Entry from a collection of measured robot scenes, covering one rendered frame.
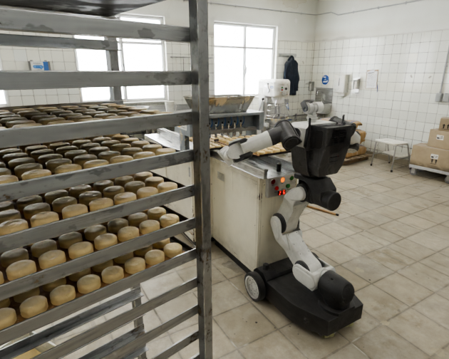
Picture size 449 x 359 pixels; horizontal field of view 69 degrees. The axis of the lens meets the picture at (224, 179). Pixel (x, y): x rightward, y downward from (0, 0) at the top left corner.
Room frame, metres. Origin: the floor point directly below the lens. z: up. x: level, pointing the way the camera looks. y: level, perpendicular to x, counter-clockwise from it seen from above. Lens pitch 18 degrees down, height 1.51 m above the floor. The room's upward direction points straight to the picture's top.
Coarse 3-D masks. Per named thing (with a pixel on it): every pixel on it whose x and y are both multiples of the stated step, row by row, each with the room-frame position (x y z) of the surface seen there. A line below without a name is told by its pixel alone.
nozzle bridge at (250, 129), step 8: (240, 112) 2.92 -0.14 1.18; (248, 112) 2.92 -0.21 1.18; (256, 112) 2.92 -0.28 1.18; (216, 120) 2.80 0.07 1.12; (224, 120) 2.85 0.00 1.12; (232, 120) 2.88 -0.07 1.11; (248, 120) 2.97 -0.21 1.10; (256, 120) 2.96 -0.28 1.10; (176, 128) 2.84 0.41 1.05; (184, 128) 2.68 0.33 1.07; (224, 128) 2.85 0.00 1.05; (232, 128) 2.85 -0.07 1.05; (240, 128) 2.87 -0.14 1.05; (248, 128) 2.91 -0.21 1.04; (256, 128) 2.95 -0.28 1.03; (184, 136) 2.69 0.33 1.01; (184, 144) 2.70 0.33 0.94
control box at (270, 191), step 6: (288, 174) 2.19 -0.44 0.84; (270, 180) 2.09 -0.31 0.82; (276, 180) 2.12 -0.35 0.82; (288, 180) 2.17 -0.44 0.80; (294, 180) 2.20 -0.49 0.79; (270, 186) 2.09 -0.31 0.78; (276, 186) 2.12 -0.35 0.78; (282, 186) 2.15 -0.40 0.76; (294, 186) 2.20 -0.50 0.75; (270, 192) 2.09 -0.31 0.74; (276, 192) 2.12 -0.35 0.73; (282, 192) 2.14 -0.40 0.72
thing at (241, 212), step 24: (216, 168) 2.61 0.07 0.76; (264, 168) 2.33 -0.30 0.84; (216, 192) 2.62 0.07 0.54; (240, 192) 2.29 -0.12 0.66; (264, 192) 2.11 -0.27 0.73; (216, 216) 2.62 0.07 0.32; (240, 216) 2.28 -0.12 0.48; (264, 216) 2.11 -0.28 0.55; (216, 240) 2.69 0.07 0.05; (240, 240) 2.28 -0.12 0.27; (264, 240) 2.12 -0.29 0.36; (240, 264) 2.33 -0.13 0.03
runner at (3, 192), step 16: (144, 160) 0.69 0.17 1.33; (160, 160) 0.72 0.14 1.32; (176, 160) 0.75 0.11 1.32; (192, 160) 0.78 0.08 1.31; (48, 176) 0.56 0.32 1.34; (64, 176) 0.58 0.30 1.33; (80, 176) 0.60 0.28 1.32; (96, 176) 0.62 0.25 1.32; (112, 176) 0.64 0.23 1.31; (0, 192) 0.51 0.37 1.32; (16, 192) 0.53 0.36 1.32; (32, 192) 0.54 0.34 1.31
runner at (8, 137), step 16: (16, 128) 0.54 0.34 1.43; (32, 128) 0.56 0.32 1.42; (48, 128) 0.57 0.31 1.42; (64, 128) 0.59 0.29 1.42; (80, 128) 0.61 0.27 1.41; (96, 128) 0.63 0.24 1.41; (112, 128) 0.65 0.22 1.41; (128, 128) 0.67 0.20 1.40; (144, 128) 0.70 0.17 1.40; (0, 144) 0.52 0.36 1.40; (16, 144) 0.54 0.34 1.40; (32, 144) 0.55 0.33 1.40
